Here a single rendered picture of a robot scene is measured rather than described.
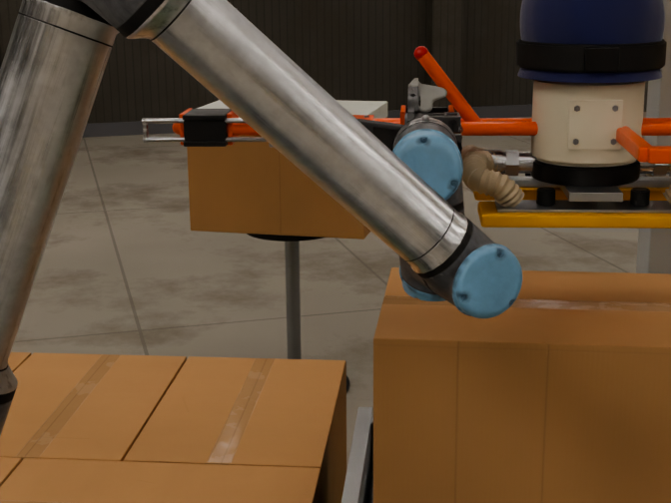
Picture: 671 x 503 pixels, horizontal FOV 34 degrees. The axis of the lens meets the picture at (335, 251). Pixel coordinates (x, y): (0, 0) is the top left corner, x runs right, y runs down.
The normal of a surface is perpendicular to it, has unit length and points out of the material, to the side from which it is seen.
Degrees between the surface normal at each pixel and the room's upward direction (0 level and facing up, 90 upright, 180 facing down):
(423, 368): 90
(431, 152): 87
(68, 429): 0
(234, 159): 90
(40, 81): 83
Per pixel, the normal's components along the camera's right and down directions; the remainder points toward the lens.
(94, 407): -0.01, -0.97
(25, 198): 0.50, 0.28
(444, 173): -0.09, 0.17
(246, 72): 0.22, 0.30
